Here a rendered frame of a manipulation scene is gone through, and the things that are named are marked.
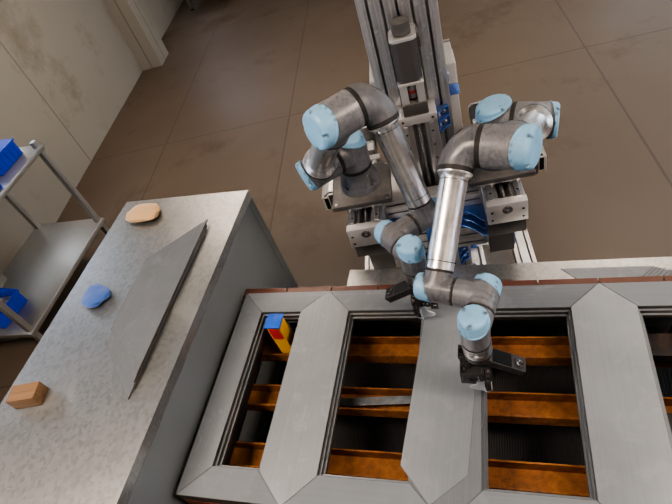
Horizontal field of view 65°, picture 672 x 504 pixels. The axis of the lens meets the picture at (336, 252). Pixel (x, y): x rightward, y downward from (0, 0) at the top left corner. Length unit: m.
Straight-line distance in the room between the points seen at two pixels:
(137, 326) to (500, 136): 1.27
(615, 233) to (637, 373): 1.58
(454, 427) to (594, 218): 1.93
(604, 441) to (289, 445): 0.85
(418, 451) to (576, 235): 1.88
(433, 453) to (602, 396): 0.47
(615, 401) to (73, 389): 1.59
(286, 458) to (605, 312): 1.03
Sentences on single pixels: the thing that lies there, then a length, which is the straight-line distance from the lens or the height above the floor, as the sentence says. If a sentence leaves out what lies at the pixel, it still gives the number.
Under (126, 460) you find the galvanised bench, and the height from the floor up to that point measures 1.05.
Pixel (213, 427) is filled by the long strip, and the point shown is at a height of 0.85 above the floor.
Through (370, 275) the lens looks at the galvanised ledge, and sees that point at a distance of 2.14.
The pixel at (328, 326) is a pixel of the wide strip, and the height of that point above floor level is 0.85.
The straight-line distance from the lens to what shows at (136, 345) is 1.82.
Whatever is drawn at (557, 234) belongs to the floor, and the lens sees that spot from 3.12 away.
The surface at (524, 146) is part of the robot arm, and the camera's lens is 1.38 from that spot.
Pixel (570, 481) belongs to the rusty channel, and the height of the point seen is 0.68.
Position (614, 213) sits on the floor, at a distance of 3.25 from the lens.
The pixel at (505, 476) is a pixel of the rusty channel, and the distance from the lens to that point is 1.69.
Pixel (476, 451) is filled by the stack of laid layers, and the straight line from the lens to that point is 1.53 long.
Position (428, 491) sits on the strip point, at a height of 0.85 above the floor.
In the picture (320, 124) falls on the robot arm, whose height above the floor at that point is 1.56.
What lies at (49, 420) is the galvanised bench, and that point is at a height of 1.05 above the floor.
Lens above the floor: 2.27
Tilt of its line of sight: 44 degrees down
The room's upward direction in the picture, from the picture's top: 22 degrees counter-clockwise
